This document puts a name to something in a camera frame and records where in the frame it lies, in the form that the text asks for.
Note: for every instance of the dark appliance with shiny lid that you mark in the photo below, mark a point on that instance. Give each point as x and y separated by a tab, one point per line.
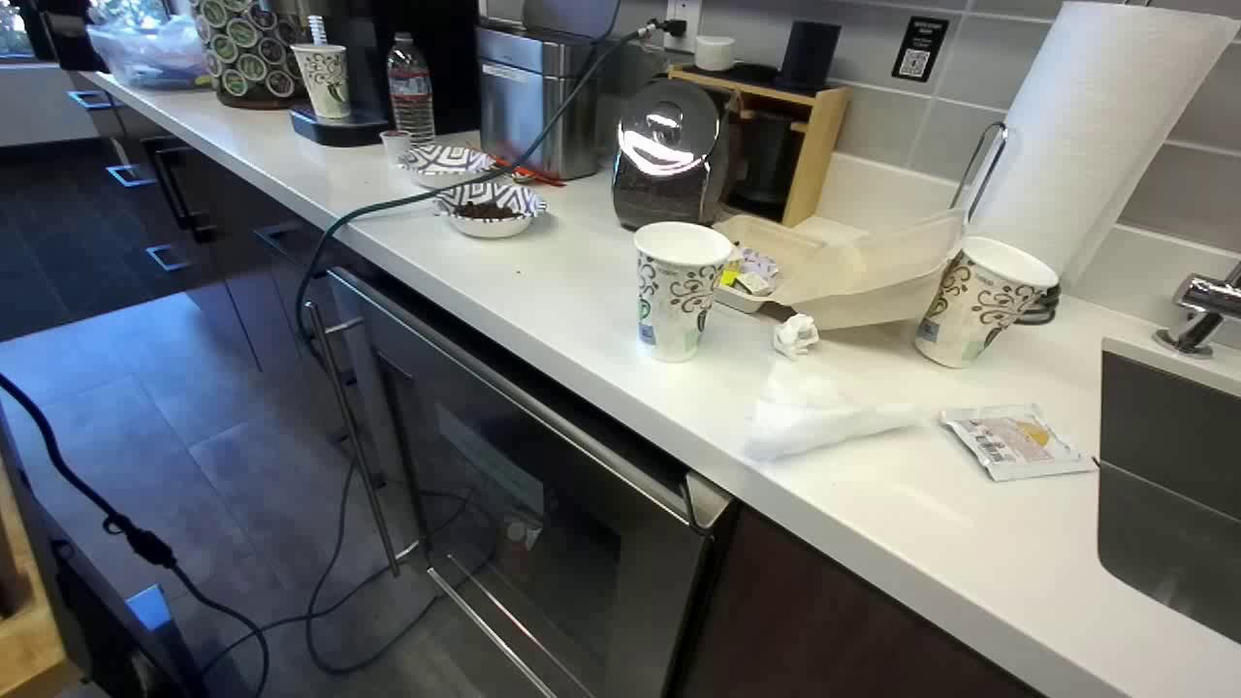
661	158

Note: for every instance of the stainless steel bin body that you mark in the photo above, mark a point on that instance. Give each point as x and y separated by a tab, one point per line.
525	112

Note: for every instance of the upright patterned paper cup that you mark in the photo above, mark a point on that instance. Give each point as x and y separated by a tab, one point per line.
680	291

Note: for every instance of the small yellow condiment packet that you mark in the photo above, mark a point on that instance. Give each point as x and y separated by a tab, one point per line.
755	275

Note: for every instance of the small white creamer cup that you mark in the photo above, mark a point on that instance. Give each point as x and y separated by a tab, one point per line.
795	337

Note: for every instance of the stainless under-counter appliance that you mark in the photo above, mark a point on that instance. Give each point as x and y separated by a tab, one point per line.
556	516

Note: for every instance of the patterned bowl with dark contents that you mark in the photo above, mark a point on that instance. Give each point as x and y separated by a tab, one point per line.
491	210

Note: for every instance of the white plastic wrapper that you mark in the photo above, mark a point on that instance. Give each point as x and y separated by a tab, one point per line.
807	416

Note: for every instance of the beige takeout container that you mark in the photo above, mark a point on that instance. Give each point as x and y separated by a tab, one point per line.
866	279

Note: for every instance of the empty patterned paper bowl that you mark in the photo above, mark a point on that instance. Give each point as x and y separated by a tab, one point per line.
448	165

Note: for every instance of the wooden countertop rack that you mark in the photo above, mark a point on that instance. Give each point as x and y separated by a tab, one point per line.
816	149

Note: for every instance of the white round container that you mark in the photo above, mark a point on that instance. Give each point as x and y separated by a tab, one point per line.
715	54

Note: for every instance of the clear plastic water bottle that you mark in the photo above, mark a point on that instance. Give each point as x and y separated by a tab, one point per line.
412	91

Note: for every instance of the black coffee machine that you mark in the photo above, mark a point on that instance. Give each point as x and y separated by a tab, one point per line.
441	61

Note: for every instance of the black box on rack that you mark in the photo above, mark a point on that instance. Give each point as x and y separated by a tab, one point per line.
807	57

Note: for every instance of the flat printed snack packet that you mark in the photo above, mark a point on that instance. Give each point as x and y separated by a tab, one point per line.
1013	445

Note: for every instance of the metal paper towel holder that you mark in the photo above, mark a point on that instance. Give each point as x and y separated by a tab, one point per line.
980	161

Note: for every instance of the white paper towel roll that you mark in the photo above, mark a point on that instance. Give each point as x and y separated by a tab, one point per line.
1097	117

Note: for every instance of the stainless steel sink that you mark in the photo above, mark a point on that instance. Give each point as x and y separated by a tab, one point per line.
1169	492

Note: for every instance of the chrome faucet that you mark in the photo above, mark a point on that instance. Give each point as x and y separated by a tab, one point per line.
1207	299

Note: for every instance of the wooden board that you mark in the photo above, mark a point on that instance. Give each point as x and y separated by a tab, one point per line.
23	624

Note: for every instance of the white wall outlet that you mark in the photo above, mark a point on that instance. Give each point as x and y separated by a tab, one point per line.
685	17

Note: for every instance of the black wall sign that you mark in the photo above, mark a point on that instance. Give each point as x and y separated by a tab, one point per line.
922	50

